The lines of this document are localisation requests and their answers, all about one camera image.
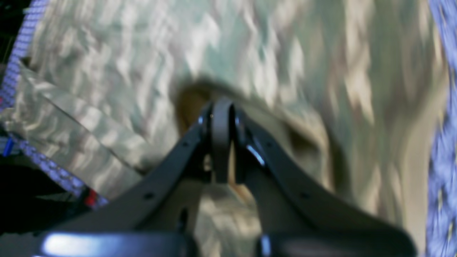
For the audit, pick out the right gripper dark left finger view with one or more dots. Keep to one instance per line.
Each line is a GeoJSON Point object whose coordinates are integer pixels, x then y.
{"type": "Point", "coordinates": [155, 218]}

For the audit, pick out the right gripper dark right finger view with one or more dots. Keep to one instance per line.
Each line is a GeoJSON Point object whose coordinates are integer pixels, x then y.
{"type": "Point", "coordinates": [298, 217]}

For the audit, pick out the camouflage T-shirt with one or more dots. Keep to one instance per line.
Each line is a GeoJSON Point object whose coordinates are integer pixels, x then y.
{"type": "Point", "coordinates": [271, 89]}

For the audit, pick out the red black table clamp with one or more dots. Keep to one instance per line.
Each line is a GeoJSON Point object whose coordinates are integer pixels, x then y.
{"type": "Point", "coordinates": [88, 198]}

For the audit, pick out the blue fan-pattern table cloth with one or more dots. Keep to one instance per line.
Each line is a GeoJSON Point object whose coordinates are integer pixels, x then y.
{"type": "Point", "coordinates": [444, 142]}

